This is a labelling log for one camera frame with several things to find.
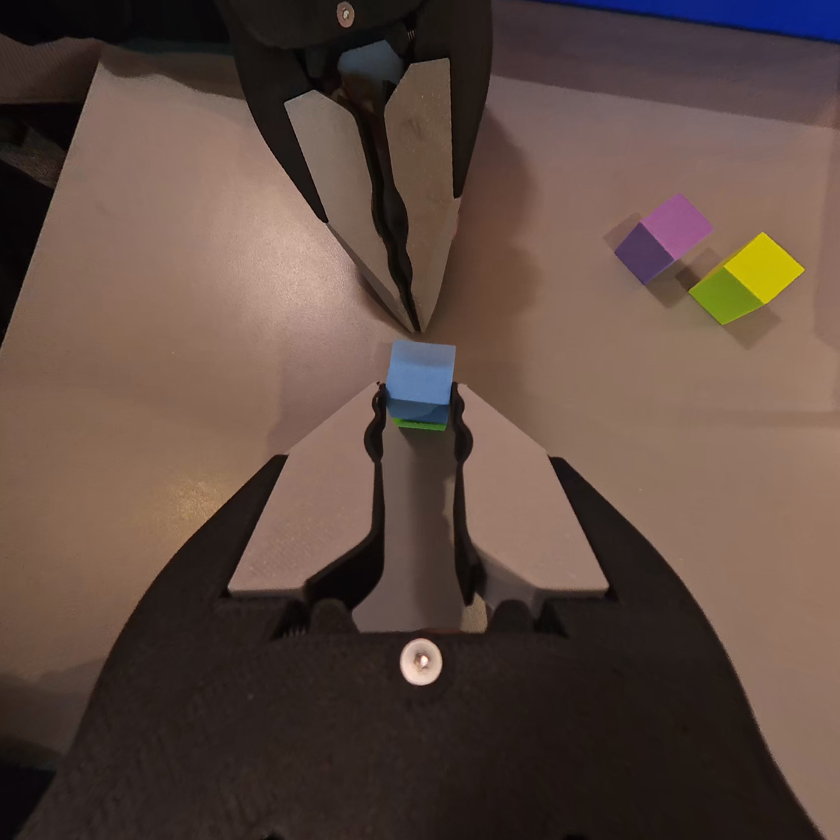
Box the yellow foam cube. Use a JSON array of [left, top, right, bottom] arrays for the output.
[[689, 232, 805, 326]]

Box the purple foam cube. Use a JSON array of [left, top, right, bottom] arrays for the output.
[[614, 193, 714, 286]]

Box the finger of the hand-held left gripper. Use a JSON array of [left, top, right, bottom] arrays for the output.
[[385, 58, 462, 333], [284, 91, 422, 334]]

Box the blue foam cube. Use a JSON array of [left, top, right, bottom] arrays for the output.
[[385, 340, 457, 424]]

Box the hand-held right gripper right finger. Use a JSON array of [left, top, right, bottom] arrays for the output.
[[451, 382, 610, 606]]

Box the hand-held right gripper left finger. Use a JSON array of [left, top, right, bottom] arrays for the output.
[[228, 382, 387, 611]]

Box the blue plastic bin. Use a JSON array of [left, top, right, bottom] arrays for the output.
[[577, 0, 840, 43]]

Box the person's black clothing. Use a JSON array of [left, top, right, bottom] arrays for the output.
[[0, 98, 67, 342]]

